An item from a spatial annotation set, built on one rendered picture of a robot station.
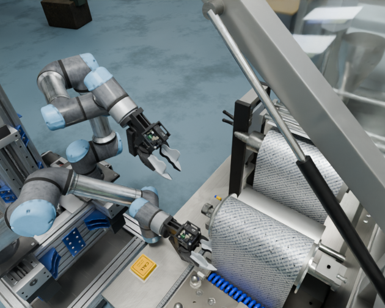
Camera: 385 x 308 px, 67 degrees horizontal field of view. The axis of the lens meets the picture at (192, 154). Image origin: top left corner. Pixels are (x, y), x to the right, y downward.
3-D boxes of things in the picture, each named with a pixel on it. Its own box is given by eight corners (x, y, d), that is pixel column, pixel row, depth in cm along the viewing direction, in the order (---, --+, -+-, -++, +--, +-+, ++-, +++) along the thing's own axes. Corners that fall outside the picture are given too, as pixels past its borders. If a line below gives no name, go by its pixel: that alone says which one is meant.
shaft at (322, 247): (317, 244, 85) (319, 240, 84) (344, 258, 81) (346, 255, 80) (315, 249, 84) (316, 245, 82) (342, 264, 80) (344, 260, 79)
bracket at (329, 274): (321, 256, 71) (322, 252, 69) (345, 270, 68) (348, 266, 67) (313, 272, 68) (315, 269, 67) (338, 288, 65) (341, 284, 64)
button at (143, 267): (143, 256, 113) (142, 253, 111) (157, 266, 110) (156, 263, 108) (131, 270, 109) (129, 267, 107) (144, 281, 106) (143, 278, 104)
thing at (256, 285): (212, 268, 96) (212, 239, 83) (278, 315, 85) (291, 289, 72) (211, 269, 95) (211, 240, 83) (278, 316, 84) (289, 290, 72)
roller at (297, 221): (247, 202, 103) (250, 179, 95) (319, 240, 91) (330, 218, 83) (229, 226, 96) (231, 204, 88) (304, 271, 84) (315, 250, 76)
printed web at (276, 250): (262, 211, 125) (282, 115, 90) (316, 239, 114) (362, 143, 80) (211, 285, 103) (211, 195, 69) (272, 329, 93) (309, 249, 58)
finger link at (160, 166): (170, 181, 78) (152, 151, 78) (162, 185, 83) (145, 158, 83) (179, 175, 80) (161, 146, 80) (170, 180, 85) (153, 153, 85)
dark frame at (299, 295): (230, 253, 112) (232, 224, 98) (314, 307, 97) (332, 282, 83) (219, 268, 108) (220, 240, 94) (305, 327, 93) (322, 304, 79)
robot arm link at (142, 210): (144, 205, 110) (140, 191, 104) (166, 220, 105) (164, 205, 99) (129, 220, 106) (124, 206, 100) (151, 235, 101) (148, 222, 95)
